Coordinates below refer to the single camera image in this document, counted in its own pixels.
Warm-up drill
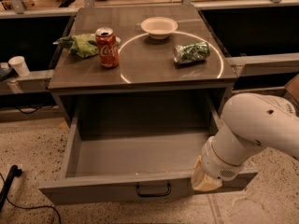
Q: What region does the white paper bowl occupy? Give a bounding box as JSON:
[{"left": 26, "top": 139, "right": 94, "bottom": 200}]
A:
[{"left": 141, "top": 17, "right": 178, "bottom": 40}]

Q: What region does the white paper cup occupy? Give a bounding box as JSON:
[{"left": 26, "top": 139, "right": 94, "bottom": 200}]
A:
[{"left": 8, "top": 56, "right": 30, "bottom": 77}]

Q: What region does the grey top drawer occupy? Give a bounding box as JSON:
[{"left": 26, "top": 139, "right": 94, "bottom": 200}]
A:
[{"left": 38, "top": 93, "right": 259, "bottom": 206}]

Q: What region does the red cola can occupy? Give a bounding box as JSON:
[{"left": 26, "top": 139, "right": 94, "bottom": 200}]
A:
[{"left": 95, "top": 27, "right": 119, "bottom": 68}]

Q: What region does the black plug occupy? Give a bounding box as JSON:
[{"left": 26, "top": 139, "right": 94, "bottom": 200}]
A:
[{"left": 0, "top": 165, "right": 22, "bottom": 211}]

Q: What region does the grey cabinet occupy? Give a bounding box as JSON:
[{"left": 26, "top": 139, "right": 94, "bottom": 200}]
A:
[{"left": 47, "top": 4, "right": 239, "bottom": 126}]

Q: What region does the black drawer handle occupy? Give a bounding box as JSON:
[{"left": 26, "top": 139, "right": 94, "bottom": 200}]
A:
[{"left": 135, "top": 182, "right": 172, "bottom": 198}]

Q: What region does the black power cable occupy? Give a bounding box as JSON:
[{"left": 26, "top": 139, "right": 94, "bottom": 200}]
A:
[{"left": 0, "top": 171, "right": 63, "bottom": 224}]

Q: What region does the green crushed soda can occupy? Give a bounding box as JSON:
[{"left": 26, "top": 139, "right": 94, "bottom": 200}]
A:
[{"left": 174, "top": 42, "right": 210, "bottom": 64}]

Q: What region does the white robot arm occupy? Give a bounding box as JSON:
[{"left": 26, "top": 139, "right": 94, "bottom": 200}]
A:
[{"left": 191, "top": 92, "right": 299, "bottom": 191}]

